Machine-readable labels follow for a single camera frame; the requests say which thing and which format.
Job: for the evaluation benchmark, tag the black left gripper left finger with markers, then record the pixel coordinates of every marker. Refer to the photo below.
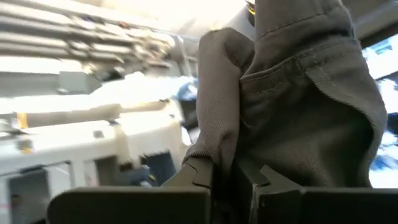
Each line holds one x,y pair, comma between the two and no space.
124,205

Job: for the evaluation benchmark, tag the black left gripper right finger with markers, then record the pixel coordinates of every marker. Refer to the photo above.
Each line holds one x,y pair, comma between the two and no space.
311,205

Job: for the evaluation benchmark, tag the gray garment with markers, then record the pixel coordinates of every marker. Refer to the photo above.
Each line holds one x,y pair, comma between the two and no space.
280,109

